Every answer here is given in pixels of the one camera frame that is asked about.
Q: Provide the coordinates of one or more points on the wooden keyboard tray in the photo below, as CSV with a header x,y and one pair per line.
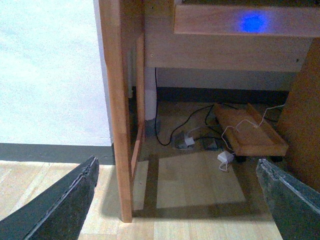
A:
x,y
280,18

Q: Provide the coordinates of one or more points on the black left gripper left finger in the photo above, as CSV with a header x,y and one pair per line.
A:
x,y
59,212

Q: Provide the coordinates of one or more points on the white power adapter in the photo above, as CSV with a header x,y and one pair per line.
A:
x,y
225,157

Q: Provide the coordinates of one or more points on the white plug in floor socket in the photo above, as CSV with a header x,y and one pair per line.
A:
x,y
188,140

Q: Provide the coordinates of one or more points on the wooden computer desk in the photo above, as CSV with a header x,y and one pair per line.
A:
x,y
140,33

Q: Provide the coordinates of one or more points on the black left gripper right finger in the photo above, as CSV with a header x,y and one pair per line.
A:
x,y
295,207

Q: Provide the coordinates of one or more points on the wooden rolling cpu stand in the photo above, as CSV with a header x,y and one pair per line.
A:
x,y
245,133

